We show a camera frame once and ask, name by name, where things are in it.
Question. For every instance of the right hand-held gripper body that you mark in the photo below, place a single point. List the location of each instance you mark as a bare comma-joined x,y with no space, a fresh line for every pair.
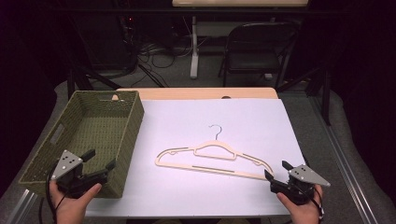
306,175

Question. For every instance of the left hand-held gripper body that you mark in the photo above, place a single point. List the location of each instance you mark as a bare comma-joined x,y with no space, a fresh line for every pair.
67,163

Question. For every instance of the green woven basket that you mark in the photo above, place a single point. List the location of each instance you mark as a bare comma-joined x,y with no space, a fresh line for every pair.
93,130

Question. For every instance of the beige plastic clothes hanger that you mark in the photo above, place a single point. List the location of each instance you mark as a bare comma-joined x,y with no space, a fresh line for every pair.
214,155

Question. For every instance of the person's right hand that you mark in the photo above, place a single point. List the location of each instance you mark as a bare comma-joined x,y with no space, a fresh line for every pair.
299,211

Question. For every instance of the person's left hand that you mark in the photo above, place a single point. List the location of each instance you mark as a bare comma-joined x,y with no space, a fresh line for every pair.
73,207

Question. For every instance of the black metal stand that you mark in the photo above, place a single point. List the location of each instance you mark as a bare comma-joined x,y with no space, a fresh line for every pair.
320,90
84,79

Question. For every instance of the white paper sheet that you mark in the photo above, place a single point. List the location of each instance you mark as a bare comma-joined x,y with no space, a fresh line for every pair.
202,124

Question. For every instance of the wooden table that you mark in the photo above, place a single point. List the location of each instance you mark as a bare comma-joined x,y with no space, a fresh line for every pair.
193,93

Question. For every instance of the black folding chair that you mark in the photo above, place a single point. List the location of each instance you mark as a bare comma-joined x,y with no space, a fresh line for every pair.
258,53

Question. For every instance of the aluminium rail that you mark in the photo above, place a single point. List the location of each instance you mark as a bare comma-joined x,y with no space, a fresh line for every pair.
20,208
345,168

